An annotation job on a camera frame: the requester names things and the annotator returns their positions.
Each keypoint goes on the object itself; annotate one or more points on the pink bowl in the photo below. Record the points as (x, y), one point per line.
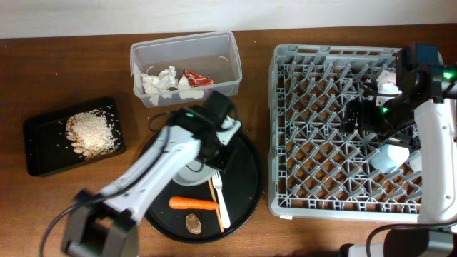
(386, 83)

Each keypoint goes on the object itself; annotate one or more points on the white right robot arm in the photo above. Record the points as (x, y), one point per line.
(435, 232)

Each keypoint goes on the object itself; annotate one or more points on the black rectangular bin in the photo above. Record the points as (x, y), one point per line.
(47, 149)

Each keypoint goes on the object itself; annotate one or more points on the brown nut shell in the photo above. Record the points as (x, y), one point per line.
(193, 224)

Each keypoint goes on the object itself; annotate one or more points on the orange carrot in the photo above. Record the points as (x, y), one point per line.
(183, 203)

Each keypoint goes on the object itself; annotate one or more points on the small white tissue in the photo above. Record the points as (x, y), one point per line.
(186, 91)

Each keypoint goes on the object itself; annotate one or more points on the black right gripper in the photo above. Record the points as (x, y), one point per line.
(365, 108)

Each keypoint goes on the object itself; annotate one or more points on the round black tray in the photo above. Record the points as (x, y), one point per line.
(242, 189)

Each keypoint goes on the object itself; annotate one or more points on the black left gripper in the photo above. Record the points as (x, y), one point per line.
(221, 160)

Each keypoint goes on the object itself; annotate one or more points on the clear plastic waste bin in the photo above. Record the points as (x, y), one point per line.
(214, 55)

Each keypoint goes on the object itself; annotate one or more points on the grey dishwasher rack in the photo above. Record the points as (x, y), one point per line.
(317, 171)

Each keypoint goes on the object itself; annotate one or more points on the grey bowl with food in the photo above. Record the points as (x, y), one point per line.
(193, 174)

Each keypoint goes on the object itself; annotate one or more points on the white cup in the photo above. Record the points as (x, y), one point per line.
(415, 162)
(389, 158)

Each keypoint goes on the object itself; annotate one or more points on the white plastic fork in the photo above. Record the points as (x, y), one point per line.
(218, 185)

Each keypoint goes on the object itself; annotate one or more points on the rice and nut shell pile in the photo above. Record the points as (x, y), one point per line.
(93, 133)

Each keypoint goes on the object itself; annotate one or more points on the red snack wrapper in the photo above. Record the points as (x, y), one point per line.
(197, 80)

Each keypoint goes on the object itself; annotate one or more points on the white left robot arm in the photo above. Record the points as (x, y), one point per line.
(189, 150)

